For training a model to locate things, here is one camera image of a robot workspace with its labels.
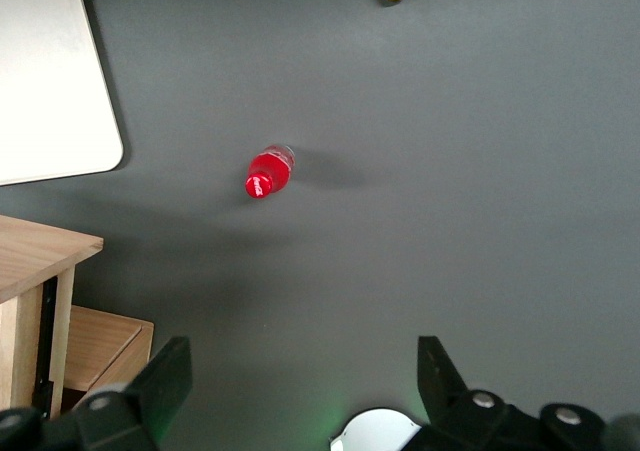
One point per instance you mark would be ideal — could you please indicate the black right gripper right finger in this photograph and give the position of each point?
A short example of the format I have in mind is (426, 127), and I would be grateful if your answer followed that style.
(440, 386)

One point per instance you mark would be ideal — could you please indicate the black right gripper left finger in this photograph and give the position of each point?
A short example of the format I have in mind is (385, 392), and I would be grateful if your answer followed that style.
(165, 381)

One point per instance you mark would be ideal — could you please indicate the red soda bottle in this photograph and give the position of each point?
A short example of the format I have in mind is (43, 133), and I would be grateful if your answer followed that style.
(267, 173)

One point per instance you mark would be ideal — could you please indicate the beige plastic tray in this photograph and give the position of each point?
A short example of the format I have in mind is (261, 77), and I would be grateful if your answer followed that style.
(50, 81)

